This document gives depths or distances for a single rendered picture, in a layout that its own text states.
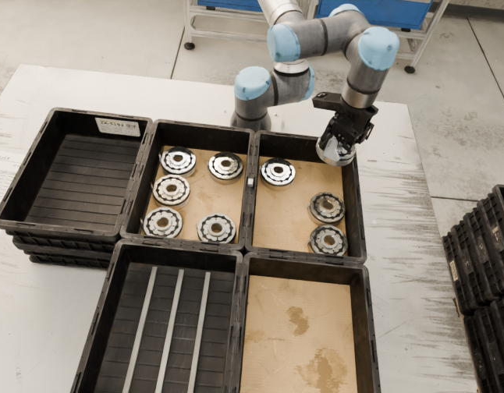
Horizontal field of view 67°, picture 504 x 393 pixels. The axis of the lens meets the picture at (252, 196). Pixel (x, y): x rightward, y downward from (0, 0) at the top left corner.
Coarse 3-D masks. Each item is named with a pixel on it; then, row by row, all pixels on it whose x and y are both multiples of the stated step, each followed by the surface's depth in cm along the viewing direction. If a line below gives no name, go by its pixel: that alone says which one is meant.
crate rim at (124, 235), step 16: (208, 128) 113; (224, 128) 113; (240, 128) 114; (144, 160) 104; (128, 208) 95; (128, 224) 93; (240, 224) 95; (144, 240) 91; (160, 240) 91; (176, 240) 91; (192, 240) 92; (240, 240) 93
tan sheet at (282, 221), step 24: (312, 168) 120; (336, 168) 121; (264, 192) 114; (288, 192) 114; (312, 192) 115; (336, 192) 116; (264, 216) 109; (288, 216) 110; (264, 240) 105; (288, 240) 105
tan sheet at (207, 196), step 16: (208, 160) 119; (160, 176) 114; (192, 176) 115; (208, 176) 115; (192, 192) 111; (208, 192) 112; (224, 192) 112; (240, 192) 113; (192, 208) 108; (208, 208) 109; (224, 208) 109; (240, 208) 110; (192, 224) 106
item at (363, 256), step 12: (264, 132) 114; (276, 132) 114; (252, 168) 105; (252, 192) 101; (252, 204) 99; (360, 204) 102; (252, 216) 97; (360, 216) 100; (360, 228) 99; (360, 240) 96; (264, 252) 92; (276, 252) 92; (288, 252) 92; (300, 252) 92; (360, 252) 94
